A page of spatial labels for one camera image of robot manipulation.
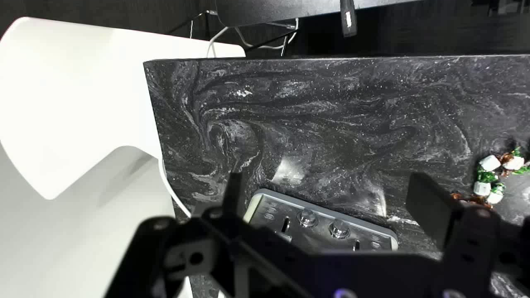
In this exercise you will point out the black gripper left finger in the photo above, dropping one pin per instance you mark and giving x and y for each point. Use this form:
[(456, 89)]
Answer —
[(231, 202)]

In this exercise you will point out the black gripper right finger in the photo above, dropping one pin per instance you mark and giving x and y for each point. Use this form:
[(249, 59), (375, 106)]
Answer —
[(433, 207)]

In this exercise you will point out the white wrapped sweet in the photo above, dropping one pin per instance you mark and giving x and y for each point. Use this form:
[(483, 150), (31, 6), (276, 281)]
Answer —
[(514, 162), (496, 197), (491, 162), (483, 189)]

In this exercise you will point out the silver countertop power outlet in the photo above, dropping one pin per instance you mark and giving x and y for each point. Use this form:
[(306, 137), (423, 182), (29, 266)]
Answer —
[(317, 228)]

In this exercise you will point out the white plastic chair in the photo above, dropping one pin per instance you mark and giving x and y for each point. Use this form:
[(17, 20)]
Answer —
[(80, 157)]

